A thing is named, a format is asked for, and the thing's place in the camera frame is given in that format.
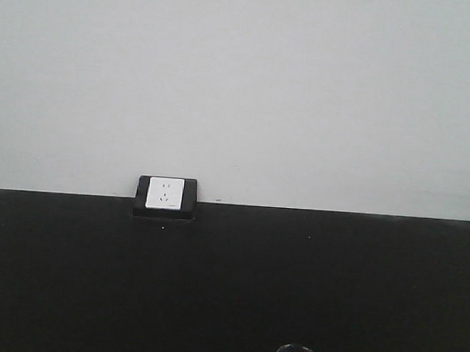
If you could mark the white wall socket black frame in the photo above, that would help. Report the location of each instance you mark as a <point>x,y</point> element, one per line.
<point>166,199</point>

